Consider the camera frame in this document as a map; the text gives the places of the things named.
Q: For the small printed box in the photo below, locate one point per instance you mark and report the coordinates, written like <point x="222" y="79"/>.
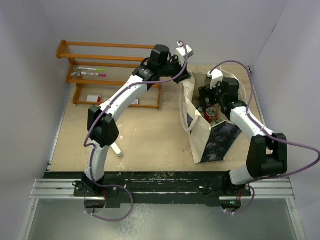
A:
<point x="135" y="102"/>

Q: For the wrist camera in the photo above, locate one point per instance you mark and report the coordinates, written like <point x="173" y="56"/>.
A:
<point x="216" y="76"/>
<point x="183" y="51"/>

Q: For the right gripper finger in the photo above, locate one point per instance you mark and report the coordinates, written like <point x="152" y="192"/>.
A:
<point x="202" y="96"/>
<point x="208" y="101"/>

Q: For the red cola can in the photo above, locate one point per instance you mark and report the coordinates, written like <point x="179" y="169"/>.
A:
<point x="210" y="113"/>

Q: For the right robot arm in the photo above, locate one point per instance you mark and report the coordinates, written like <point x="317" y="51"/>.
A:
<point x="267" y="155"/>

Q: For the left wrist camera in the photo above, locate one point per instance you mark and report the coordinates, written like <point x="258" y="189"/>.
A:
<point x="183" y="51"/>

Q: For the glass soda bottle front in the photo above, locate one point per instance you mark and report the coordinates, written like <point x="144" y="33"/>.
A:
<point x="216" y="122"/>

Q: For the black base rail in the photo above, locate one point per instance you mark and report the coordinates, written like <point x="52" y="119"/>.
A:
<point x="209" y="188"/>

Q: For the canvas tote bag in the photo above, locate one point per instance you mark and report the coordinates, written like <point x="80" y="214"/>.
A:
<point x="209" y="143"/>

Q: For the white tube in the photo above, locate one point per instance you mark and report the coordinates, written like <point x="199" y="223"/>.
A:
<point x="116" y="150"/>

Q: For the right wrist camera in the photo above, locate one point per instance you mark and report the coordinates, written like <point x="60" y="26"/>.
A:
<point x="216" y="76"/>

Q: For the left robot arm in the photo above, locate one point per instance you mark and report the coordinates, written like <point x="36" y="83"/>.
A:
<point x="160" y="67"/>

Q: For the red white box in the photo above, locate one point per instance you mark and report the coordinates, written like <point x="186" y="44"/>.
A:
<point x="93" y="98"/>

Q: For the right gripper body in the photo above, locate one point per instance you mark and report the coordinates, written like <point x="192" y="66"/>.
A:
<point x="211" y="92"/>

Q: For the wooden shelf rack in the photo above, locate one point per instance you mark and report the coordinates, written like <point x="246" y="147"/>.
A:
<point x="96" y="55"/>

